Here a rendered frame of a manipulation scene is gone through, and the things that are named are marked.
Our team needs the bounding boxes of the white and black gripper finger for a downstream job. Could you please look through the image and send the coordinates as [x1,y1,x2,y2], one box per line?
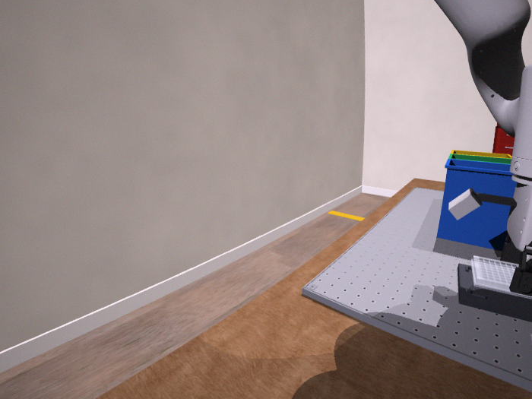
[509,246,532,296]
[500,234,520,264]

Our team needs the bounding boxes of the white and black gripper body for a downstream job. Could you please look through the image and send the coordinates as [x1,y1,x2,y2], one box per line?
[507,174,532,252]

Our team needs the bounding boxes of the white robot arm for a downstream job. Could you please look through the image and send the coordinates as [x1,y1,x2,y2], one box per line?
[434,0,532,220]

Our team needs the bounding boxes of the blue bin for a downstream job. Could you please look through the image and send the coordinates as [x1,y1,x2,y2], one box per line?
[437,159,517,251]

